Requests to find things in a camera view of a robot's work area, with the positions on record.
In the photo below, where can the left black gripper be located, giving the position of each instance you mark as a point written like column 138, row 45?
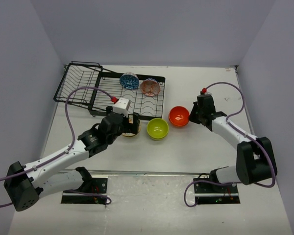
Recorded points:
column 132, row 128

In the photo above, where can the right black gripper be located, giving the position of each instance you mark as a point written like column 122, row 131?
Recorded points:
column 192, row 117

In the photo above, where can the yellow teal patterned bowl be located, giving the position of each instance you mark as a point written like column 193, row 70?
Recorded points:
column 129, row 135

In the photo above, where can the orange bowl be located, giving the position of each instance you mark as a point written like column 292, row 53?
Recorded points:
column 179, row 111
column 179, row 122

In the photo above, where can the green bowl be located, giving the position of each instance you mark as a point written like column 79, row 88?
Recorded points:
column 157, row 124
column 157, row 135

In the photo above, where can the blue patterned bowl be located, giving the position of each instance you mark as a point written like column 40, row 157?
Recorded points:
column 129, row 81

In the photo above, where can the red patterned bowl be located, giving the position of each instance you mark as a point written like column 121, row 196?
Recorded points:
column 150, row 87

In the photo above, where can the white floral bowl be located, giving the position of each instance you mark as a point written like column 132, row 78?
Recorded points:
column 130, row 119

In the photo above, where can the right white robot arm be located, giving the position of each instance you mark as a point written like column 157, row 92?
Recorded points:
column 255, row 159

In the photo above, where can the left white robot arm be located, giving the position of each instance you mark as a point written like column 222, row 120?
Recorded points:
column 26, row 184

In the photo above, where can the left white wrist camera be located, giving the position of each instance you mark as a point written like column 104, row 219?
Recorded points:
column 122, row 106

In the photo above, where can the black wire dish rack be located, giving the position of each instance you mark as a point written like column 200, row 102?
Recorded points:
column 87, row 74

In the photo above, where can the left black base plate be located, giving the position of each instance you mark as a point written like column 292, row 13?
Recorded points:
column 98, row 185

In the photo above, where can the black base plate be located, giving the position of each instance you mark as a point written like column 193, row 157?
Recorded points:
column 98, row 185
column 208, row 194

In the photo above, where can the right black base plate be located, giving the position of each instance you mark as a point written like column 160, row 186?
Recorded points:
column 208, row 194

